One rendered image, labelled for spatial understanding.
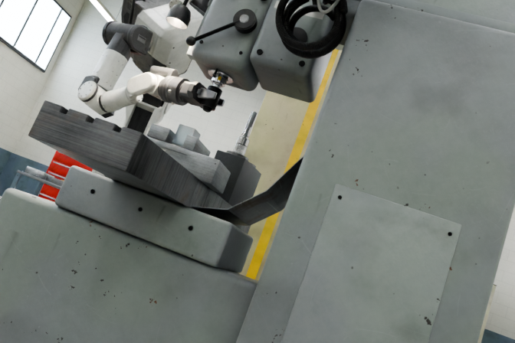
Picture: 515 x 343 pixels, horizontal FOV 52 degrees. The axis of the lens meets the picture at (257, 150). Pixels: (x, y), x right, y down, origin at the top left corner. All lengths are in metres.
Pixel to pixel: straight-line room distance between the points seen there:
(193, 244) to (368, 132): 0.53
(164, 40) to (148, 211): 0.85
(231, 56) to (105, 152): 0.65
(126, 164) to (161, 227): 0.41
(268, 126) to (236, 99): 8.10
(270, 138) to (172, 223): 2.06
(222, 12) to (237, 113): 9.77
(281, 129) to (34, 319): 2.23
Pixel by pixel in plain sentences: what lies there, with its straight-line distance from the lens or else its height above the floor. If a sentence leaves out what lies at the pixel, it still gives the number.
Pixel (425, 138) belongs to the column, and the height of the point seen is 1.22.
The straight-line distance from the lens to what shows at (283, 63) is 1.53.
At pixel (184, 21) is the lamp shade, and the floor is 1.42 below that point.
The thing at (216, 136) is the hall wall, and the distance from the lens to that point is 11.33.
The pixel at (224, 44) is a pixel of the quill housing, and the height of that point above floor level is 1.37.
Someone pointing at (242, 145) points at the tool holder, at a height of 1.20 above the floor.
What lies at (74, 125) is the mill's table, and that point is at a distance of 1.11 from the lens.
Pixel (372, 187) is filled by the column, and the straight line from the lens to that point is 1.29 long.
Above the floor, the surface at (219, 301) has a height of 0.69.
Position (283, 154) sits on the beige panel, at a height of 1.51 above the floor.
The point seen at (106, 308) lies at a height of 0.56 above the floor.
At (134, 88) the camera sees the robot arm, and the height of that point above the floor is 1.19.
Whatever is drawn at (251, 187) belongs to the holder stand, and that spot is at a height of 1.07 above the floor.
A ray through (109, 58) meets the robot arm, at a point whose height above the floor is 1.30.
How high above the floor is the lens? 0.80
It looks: 12 degrees up
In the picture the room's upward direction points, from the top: 21 degrees clockwise
